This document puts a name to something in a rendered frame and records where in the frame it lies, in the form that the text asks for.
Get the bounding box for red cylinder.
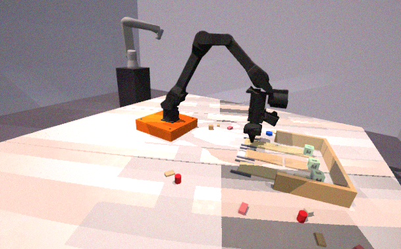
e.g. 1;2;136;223
297;210;307;223
174;173;181;184

